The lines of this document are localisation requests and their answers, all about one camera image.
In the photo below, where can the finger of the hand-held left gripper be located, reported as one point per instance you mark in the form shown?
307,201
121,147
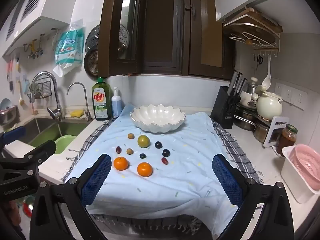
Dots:
42,151
15,133

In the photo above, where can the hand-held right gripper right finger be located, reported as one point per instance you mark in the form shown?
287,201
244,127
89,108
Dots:
227,180

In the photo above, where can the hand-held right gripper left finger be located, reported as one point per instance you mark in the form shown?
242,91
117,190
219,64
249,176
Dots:
96,177

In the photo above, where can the orange tangerine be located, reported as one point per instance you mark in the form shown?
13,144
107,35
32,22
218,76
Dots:
121,163
144,169

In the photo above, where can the red grape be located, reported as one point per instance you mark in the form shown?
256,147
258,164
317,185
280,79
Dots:
164,160
118,150

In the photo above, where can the small brown longan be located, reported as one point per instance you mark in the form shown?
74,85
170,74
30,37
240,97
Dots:
129,151
130,136

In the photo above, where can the small dark grape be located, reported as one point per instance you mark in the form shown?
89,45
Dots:
142,156

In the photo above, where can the green citrus fruit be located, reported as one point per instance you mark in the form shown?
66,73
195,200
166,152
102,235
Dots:
143,141

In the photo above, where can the dark purple plum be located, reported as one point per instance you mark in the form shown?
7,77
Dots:
158,144
166,152

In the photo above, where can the white scalloped ceramic bowl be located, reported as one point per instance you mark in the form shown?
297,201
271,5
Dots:
157,120

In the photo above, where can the person's left hand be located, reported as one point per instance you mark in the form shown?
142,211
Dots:
10,212

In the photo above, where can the steel kitchen sink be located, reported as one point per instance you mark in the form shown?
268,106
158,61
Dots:
45,130

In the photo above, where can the green plastic basin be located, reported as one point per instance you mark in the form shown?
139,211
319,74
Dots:
63,142

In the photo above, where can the red and green container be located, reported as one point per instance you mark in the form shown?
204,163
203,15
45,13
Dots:
27,205

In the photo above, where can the grey checkered cloth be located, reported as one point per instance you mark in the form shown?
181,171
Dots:
240,152

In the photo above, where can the yellow sponge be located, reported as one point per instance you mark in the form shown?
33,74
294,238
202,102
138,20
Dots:
76,113

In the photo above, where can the white slicer stand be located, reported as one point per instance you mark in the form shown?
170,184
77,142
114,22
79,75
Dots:
268,140

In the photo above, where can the tall chrome faucet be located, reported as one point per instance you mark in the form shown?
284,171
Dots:
55,90

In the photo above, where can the thin chrome faucet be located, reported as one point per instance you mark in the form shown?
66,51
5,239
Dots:
86,105

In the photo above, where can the light blue speckled towel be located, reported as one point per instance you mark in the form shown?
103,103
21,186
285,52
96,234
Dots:
162,192

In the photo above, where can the glass sauce jar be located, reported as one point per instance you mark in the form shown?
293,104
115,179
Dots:
286,140

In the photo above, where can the black knife block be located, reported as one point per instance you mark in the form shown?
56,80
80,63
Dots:
222,107

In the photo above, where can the blue pump soap bottle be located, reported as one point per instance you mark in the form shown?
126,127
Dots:
116,106

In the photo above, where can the green dish soap bottle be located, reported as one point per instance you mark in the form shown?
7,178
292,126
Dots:
101,102

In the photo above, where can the black kitchen shears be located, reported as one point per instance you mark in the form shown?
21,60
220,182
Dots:
232,103

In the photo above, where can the pink plastic colander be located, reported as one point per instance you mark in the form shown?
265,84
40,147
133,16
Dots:
306,165

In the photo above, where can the cream ceramic pot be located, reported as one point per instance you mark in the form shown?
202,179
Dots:
269,106

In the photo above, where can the metal strainer pan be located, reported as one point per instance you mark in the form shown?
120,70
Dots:
91,63

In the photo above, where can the hanging paper towel package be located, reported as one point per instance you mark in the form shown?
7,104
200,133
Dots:
68,47

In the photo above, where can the white ladle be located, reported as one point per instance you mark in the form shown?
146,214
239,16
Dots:
267,78

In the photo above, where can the hanging black scissors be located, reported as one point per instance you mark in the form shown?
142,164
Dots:
259,61

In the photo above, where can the metal steamer plate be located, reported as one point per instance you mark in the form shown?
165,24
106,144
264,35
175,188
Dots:
92,37

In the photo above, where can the white vented cabinet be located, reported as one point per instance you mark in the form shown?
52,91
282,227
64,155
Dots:
50,0

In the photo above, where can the dark brown window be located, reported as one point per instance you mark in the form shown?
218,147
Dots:
160,30

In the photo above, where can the brass wall taps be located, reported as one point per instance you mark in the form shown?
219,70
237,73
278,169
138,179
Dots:
32,50

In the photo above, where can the white wall outlet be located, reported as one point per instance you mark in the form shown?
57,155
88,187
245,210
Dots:
292,96

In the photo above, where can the cutting board wall rack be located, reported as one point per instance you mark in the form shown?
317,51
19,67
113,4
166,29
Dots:
252,21

